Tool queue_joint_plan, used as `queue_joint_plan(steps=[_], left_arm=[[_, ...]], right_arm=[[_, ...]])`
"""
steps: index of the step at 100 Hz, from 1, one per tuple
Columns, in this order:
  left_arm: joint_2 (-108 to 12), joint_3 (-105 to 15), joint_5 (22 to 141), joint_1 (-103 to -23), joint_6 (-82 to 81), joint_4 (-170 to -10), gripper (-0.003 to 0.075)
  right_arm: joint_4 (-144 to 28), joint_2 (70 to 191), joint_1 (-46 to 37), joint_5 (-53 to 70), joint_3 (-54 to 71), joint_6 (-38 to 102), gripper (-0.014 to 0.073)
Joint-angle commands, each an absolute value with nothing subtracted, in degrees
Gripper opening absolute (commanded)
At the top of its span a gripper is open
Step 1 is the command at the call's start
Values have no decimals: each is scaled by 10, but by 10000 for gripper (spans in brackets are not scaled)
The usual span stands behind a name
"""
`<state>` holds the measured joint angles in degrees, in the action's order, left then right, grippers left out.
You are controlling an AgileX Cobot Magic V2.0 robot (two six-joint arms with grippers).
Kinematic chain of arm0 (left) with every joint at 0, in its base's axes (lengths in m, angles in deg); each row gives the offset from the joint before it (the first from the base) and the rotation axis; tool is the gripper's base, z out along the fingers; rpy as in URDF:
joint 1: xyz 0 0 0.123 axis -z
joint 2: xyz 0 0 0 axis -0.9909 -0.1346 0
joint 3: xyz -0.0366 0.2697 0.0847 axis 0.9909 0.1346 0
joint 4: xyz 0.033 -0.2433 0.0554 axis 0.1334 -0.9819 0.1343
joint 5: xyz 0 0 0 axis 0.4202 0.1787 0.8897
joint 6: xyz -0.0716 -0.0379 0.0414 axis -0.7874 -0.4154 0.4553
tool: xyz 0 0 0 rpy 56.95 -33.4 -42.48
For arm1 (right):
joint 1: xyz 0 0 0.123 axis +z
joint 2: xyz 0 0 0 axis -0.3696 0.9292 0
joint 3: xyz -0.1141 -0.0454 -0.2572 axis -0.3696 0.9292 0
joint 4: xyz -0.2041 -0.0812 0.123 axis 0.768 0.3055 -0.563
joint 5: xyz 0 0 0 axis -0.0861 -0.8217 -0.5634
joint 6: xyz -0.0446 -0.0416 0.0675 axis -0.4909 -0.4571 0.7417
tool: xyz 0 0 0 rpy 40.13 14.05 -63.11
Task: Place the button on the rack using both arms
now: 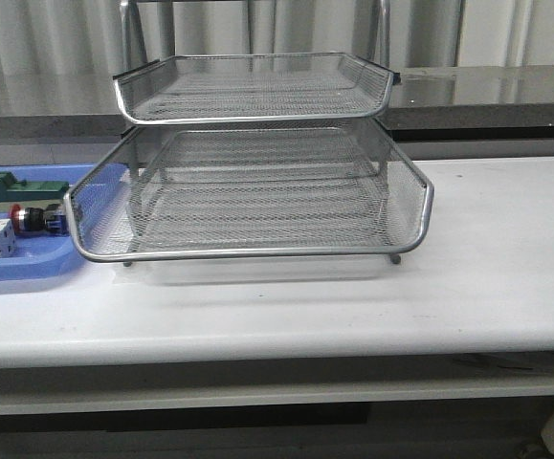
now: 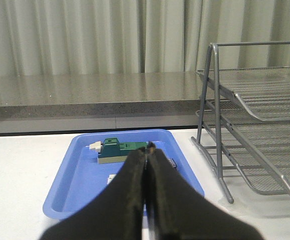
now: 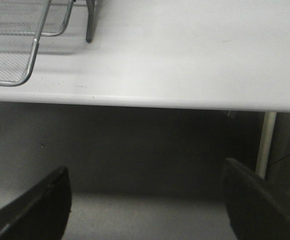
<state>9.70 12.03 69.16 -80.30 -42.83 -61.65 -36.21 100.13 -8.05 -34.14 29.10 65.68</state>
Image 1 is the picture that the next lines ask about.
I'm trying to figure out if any silver mesh tray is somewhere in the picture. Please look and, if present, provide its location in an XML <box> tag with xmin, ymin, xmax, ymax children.
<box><xmin>128</xmin><ymin>179</ymin><xmax>387</xmax><ymax>251</ymax></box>
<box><xmin>113</xmin><ymin>52</ymin><xmax>397</xmax><ymax>125</ymax></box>
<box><xmin>65</xmin><ymin>119</ymin><xmax>434</xmax><ymax>263</ymax></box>

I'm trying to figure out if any red emergency stop button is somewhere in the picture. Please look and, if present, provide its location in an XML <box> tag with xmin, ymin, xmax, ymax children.
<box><xmin>9</xmin><ymin>203</ymin><xmax>70</xmax><ymax>236</ymax></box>

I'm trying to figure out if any blue plastic tray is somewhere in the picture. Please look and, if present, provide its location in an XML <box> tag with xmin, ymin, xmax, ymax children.
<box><xmin>0</xmin><ymin>164</ymin><xmax>93</xmax><ymax>294</ymax></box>

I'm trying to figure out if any green electrical component block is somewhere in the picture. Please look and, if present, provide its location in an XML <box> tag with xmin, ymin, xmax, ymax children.
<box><xmin>0</xmin><ymin>171</ymin><xmax>70</xmax><ymax>212</ymax></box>

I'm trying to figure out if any grey stone counter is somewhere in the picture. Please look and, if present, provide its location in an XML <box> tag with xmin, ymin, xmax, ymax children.
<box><xmin>0</xmin><ymin>66</ymin><xmax>554</xmax><ymax>142</ymax></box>

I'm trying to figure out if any silver metal rack frame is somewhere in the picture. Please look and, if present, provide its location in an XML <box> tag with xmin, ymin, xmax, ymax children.
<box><xmin>119</xmin><ymin>0</ymin><xmax>404</xmax><ymax>268</ymax></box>

